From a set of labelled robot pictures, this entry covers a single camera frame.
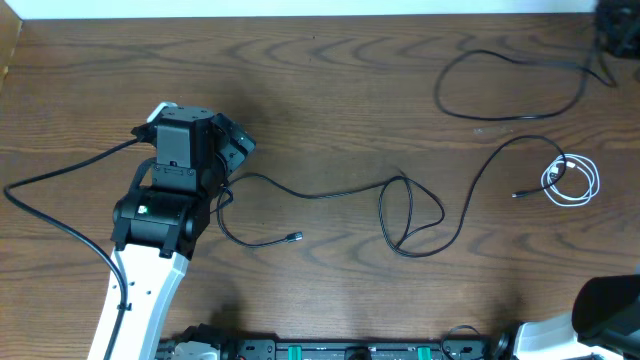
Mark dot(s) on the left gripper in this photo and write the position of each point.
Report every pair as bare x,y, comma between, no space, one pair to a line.
233,145

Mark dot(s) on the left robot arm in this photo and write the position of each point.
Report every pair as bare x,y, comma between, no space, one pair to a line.
158,221

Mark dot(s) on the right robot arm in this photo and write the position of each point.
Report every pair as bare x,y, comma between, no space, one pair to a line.
604,322

